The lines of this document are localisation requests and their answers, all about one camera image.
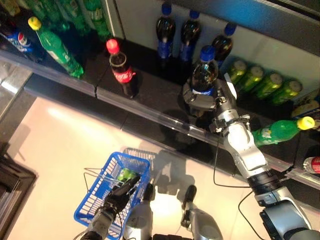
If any green drink can pack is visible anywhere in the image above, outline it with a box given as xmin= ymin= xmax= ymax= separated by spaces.
xmin=117 ymin=167 xmax=141 ymax=182

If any Coca-Cola bottle red cap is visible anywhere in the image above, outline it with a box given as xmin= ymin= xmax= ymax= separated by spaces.
xmin=106 ymin=38 xmax=139 ymax=99

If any silver left robot leg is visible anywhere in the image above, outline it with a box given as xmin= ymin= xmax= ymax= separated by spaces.
xmin=123 ymin=183 xmax=156 ymax=240

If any black elbow cable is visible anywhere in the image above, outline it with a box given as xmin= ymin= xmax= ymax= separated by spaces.
xmin=238 ymin=192 xmax=266 ymax=240

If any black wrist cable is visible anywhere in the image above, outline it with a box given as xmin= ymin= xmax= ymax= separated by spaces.
xmin=213 ymin=139 xmax=251 ymax=188

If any blue plastic shopping basket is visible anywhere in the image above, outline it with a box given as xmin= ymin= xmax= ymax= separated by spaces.
xmin=73 ymin=151 xmax=152 ymax=238

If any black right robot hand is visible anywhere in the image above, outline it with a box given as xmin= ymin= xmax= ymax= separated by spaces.
xmin=181 ymin=72 xmax=238 ymax=113

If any black corner shelving unit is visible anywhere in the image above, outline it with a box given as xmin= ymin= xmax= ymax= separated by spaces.
xmin=0 ymin=142 xmax=38 ymax=240

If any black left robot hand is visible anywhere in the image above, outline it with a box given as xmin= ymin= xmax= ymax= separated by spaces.
xmin=103 ymin=174 xmax=142 ymax=214

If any Oreo box with cookie picture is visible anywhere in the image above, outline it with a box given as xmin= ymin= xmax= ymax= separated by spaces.
xmin=291 ymin=99 xmax=320 ymax=120

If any Pepsi bottle with globe logo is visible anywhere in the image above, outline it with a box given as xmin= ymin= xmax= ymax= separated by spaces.
xmin=0 ymin=24 xmax=35 ymax=55

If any black product shelf board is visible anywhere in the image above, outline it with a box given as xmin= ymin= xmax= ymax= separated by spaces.
xmin=0 ymin=32 xmax=320 ymax=186

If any water bottle red label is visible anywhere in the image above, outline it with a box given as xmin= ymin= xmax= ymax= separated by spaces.
xmin=303 ymin=156 xmax=320 ymax=175

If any yellow tea bottle green cap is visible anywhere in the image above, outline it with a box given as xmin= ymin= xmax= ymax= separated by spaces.
xmin=0 ymin=0 xmax=21 ymax=16

